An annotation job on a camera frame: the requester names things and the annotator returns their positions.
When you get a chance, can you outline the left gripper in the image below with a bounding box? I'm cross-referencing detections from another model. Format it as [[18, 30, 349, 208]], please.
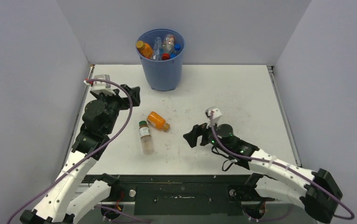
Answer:
[[96, 84, 139, 135]]

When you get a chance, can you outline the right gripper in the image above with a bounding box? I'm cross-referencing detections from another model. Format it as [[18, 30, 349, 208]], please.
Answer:
[[184, 117, 231, 154]]

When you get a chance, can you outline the plain orange juice bottle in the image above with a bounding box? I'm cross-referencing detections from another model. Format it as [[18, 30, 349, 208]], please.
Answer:
[[146, 112, 170, 132]]

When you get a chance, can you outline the orange pineapple-label juice bottle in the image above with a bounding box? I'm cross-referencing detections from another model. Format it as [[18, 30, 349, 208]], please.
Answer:
[[136, 41, 153, 59]]

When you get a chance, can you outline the red-label clear bottle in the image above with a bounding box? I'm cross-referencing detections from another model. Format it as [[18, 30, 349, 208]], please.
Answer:
[[161, 53, 171, 61]]

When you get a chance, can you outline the small clear water bottle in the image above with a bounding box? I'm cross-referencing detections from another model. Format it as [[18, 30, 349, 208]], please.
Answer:
[[152, 37, 163, 61]]

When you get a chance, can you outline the cloudy bottle green cap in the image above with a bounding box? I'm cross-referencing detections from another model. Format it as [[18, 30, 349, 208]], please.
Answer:
[[139, 120, 155, 155]]

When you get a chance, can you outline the clear bottle red round logo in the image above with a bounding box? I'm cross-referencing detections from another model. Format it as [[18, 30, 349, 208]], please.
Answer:
[[162, 34, 175, 54]]

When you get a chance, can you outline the Pepsi bottle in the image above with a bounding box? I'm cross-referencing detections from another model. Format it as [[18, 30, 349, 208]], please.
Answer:
[[170, 43, 181, 58]]

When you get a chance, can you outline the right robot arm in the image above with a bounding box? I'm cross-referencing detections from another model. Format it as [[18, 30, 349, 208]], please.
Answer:
[[183, 123, 343, 224]]

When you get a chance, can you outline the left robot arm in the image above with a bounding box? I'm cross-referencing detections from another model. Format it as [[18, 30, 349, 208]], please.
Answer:
[[20, 81, 141, 224]]

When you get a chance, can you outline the blue plastic bin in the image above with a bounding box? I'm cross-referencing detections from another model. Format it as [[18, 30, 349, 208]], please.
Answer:
[[135, 28, 186, 91]]

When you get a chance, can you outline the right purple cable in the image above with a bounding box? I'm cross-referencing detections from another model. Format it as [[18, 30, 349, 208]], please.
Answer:
[[210, 112, 356, 223]]

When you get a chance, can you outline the purple cable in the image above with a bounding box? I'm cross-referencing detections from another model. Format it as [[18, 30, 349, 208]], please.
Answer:
[[210, 112, 356, 223], [6, 78, 151, 224]]

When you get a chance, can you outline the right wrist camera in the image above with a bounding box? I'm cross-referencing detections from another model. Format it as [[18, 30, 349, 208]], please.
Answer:
[[205, 106, 222, 128]]

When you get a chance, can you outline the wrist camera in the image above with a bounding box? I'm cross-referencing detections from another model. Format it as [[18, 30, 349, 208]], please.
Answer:
[[205, 106, 222, 128], [84, 74, 116, 96]]

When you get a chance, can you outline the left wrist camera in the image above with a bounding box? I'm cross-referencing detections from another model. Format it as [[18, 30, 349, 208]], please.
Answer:
[[84, 74, 116, 96]]

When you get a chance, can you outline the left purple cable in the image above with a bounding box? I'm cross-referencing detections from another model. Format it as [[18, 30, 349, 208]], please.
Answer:
[[6, 78, 151, 224]]

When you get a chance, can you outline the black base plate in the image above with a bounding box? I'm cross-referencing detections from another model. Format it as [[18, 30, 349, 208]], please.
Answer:
[[58, 175, 306, 217]]

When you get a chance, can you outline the aluminium rail frame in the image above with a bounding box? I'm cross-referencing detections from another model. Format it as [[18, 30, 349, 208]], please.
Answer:
[[44, 64, 96, 224]]

